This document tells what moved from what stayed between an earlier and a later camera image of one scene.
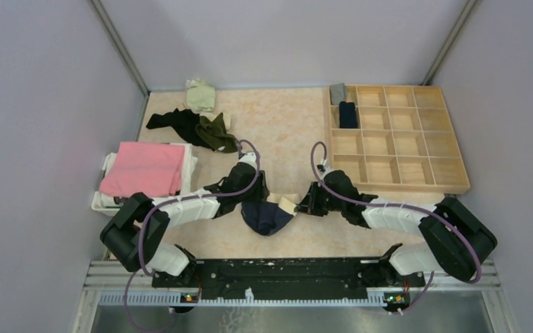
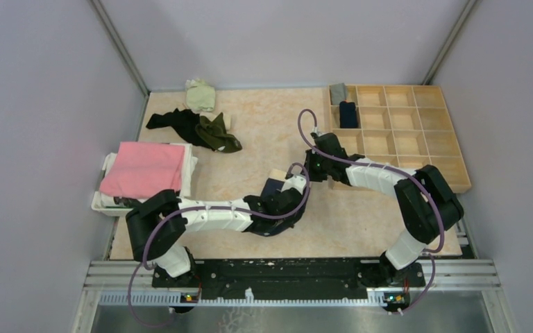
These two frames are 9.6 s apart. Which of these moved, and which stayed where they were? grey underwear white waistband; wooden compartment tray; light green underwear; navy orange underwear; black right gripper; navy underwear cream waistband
Moved: black right gripper; navy underwear cream waistband
Stayed: wooden compartment tray; light green underwear; navy orange underwear; grey underwear white waistband
